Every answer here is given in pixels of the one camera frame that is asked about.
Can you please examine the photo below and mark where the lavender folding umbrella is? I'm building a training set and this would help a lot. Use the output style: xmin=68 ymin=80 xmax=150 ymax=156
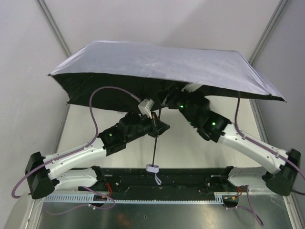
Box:
xmin=47 ymin=40 xmax=288 ymax=186

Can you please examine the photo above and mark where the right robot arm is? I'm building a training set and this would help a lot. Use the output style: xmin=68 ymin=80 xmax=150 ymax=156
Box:
xmin=159 ymin=85 xmax=304 ymax=196

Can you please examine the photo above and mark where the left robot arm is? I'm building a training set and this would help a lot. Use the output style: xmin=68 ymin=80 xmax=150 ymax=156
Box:
xmin=25 ymin=113 xmax=170 ymax=199

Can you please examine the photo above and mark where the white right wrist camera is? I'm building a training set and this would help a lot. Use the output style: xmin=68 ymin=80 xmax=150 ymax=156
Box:
xmin=181 ymin=83 xmax=202 ymax=93

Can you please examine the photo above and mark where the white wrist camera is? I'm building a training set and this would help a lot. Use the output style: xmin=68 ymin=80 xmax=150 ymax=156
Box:
xmin=181 ymin=83 xmax=202 ymax=93
xmin=138 ymin=99 xmax=154 ymax=119

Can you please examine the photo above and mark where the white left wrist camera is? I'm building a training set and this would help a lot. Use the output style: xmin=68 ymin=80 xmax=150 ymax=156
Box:
xmin=138 ymin=99 xmax=154 ymax=119

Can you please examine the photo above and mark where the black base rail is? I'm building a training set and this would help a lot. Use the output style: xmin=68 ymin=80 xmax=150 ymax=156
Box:
xmin=90 ymin=168 xmax=238 ymax=201

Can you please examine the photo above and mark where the right aluminium frame post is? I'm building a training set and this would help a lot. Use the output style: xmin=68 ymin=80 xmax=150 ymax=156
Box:
xmin=249 ymin=0 xmax=291 ymax=65

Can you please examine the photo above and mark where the aluminium frame post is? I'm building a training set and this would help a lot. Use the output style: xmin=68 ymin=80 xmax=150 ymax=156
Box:
xmin=36 ymin=0 xmax=71 ymax=58
xmin=249 ymin=0 xmax=291 ymax=65

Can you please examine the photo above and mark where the grey slotted cable duct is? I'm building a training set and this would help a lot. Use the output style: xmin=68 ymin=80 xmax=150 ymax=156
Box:
xmin=43 ymin=193 xmax=238 ymax=205

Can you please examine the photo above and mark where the left aluminium frame post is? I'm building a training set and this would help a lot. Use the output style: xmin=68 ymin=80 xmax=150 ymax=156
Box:
xmin=36 ymin=0 xmax=71 ymax=58

